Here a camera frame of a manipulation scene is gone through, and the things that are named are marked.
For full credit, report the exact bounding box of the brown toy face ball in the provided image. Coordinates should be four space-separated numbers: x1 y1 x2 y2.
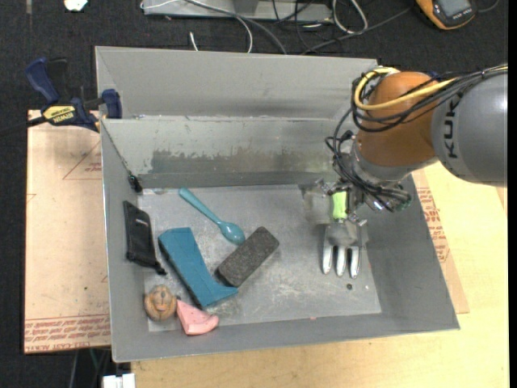
143 284 179 322

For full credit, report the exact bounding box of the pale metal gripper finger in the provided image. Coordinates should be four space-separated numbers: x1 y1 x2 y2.
299 179 331 226
322 215 368 280

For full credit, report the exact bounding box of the grey metal bin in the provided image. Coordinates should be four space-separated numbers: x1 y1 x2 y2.
95 45 461 363

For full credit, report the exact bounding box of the pink wedge toy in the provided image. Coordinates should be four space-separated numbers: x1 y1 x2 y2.
175 299 220 336

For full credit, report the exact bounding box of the teal boot-shaped block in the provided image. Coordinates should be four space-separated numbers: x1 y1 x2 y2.
157 227 239 310

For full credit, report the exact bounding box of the teal plastic spoon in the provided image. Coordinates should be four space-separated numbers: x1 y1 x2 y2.
178 187 246 246

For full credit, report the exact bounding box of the brown cardboard board, red print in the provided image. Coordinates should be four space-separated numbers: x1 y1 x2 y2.
23 109 470 355

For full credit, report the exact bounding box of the dark grey rectangular sponge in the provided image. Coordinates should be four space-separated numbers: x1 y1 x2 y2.
216 226 280 289

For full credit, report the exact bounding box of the black fabric pouch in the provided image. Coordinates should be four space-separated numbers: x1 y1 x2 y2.
122 200 167 276

